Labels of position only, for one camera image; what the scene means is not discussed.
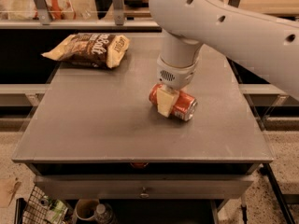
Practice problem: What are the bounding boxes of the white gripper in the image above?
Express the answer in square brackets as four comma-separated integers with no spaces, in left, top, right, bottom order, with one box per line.
[157,57,197,118]

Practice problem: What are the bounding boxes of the red coke can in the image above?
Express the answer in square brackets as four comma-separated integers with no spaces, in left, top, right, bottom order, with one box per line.
[149,84,197,121]

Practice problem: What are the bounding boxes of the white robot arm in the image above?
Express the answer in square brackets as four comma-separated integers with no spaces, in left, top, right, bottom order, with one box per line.
[149,0,299,100]

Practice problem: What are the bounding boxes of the brown and yellow chip bag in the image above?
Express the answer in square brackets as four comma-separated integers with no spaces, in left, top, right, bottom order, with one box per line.
[42,33,130,69]

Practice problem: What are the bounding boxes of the grey metal railing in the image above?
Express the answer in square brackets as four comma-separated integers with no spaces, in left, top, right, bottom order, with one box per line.
[0,0,160,33]

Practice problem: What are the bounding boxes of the grey table drawer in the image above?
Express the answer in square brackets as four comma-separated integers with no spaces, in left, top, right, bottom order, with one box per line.
[35,175,253,200]

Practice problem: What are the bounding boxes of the plastic bottle under table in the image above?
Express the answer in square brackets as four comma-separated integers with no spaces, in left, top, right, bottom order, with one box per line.
[94,203,117,224]

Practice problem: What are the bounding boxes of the white paper cup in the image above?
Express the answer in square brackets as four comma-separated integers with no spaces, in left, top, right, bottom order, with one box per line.
[72,199,99,223]

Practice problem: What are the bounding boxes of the wire basket with items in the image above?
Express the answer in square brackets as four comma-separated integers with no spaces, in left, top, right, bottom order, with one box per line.
[13,186,68,224]

